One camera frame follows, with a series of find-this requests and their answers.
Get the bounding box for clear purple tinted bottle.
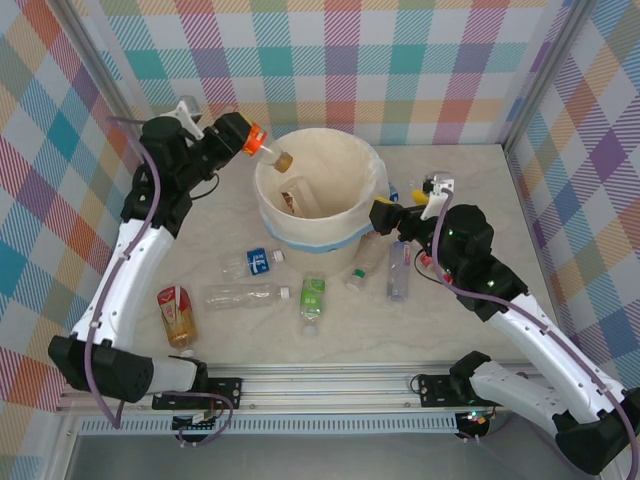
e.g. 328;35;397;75
386;240;414;303

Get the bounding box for small bottle orange label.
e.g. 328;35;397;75
243;123;295;174

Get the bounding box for clear bottle white cap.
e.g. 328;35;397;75
201;282;293;312

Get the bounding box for tea bottle red label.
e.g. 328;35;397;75
157;284;199;357

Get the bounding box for white bucket bin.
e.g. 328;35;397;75
252;128;392;254

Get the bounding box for beige round bin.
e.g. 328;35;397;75
252;128;390;274

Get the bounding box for clear bottle red label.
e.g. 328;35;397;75
278;175;311;219

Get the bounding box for clear bottle green label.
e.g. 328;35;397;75
298;272;327;337

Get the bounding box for clear bottle blue label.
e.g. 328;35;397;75
221;248;286;280

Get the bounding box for small circuit board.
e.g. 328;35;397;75
457;408;494;429
172;410;221;432

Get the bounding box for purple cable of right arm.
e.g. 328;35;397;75
430;187;640;474

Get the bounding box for milky bottle green ring cap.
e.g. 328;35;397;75
345;234;390;293

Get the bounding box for aluminium frame post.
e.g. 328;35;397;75
502;0;589;151
59;0;154;169

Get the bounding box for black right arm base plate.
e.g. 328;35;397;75
417;372;476;407

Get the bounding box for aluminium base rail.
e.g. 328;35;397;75
55;363;551;414

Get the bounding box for slotted grey cable duct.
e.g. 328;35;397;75
79;417;461;435

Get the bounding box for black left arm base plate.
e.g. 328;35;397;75
151;375;245;412

